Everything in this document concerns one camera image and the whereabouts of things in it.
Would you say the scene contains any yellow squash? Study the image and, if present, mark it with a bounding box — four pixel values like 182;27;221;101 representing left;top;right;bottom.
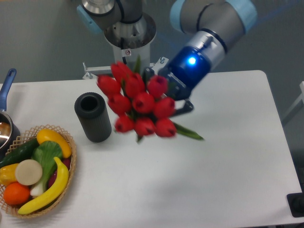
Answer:
36;128;72;159

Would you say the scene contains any beige round slice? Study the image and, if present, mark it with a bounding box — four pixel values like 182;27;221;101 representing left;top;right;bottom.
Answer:
15;159;43;186

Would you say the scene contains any purple red vegetable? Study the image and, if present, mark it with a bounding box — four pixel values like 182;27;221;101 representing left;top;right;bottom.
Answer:
47;158;71;189

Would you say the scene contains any green bok choy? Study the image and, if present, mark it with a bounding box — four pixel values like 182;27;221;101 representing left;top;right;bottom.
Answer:
30;141;63;198

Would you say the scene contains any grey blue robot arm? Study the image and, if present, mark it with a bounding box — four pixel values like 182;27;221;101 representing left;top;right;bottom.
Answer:
76;0;257;115

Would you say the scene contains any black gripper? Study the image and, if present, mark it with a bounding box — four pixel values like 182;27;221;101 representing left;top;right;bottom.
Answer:
142;45;225;117

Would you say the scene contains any green cucumber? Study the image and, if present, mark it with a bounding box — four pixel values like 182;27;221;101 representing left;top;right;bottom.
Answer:
0;138;39;168

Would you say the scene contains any woven wicker basket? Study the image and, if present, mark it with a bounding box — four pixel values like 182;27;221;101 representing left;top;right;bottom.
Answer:
0;124;76;219

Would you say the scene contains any yellow banana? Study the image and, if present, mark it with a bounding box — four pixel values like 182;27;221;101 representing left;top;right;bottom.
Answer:
18;157;69;215

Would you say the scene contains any blue handled saucepan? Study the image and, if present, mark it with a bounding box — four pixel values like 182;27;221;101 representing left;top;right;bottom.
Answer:
0;68;20;160

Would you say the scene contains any orange fruit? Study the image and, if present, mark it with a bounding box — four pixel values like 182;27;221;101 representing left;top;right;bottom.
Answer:
3;182;30;205

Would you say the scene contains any black device at table edge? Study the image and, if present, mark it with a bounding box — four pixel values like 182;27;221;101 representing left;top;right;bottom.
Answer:
286;192;304;218

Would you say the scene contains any yellow bell pepper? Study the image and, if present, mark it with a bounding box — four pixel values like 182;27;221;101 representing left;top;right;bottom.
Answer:
0;163;19;186

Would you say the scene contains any dark grey ribbed vase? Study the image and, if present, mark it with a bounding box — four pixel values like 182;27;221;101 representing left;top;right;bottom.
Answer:
74;92;112;143

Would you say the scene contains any white frame at right edge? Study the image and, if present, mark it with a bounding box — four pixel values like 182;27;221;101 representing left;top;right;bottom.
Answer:
281;81;304;127

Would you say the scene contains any red tulip bouquet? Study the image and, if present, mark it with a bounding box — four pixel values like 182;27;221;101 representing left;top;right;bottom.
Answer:
96;58;203;142

